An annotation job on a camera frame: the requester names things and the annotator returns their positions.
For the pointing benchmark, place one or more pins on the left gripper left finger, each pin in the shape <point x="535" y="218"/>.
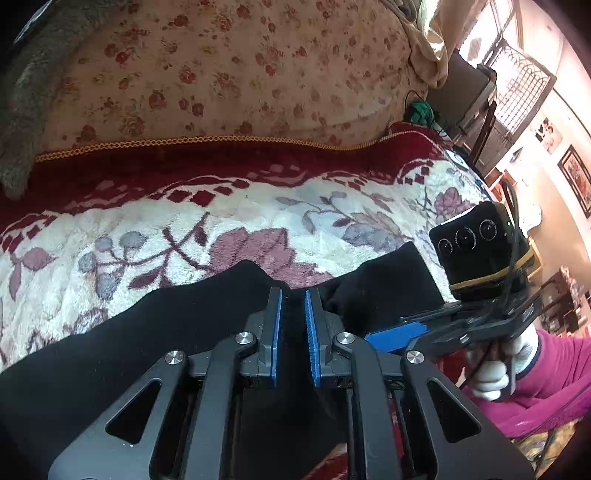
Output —
<point x="179" y="420"/>

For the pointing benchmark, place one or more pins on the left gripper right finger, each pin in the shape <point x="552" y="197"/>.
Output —
<point x="406" y="419"/>

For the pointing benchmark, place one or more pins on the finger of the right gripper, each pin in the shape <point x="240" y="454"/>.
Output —
<point x="396" y="338"/>

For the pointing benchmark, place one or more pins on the black knit pants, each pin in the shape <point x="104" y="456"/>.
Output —
<point x="51" y="396"/>

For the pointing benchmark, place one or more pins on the pink sleeve forearm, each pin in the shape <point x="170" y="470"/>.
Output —
<point x="552" y="392"/>

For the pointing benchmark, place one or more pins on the right hand white glove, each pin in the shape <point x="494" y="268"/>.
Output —
<point x="490" y="375"/>

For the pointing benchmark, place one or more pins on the red white floral blanket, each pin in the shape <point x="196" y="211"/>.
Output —
<point x="97" y="231"/>

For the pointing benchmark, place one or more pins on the dark bedside cabinet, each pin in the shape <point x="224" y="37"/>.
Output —
<point x="462" y="103"/>

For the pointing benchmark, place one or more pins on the pink floral quilt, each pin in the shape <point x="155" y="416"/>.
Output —
<point x="335" y="72"/>

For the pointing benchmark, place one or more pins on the grey fleece jacket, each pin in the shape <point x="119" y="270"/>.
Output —
<point x="30" y="83"/>

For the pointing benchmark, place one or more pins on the black camera box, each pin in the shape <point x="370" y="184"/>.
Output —
<point x="476" y="250"/>

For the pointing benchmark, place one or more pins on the framed wall picture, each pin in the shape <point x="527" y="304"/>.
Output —
<point x="578" y="177"/>

